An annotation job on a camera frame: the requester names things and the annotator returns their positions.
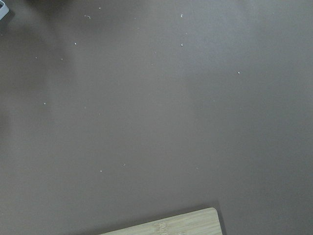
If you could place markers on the white wire cup rack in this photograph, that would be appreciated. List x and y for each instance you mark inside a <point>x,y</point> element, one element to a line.
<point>3,9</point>

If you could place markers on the wooden cutting board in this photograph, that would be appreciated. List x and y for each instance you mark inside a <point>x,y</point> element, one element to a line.
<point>201,222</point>

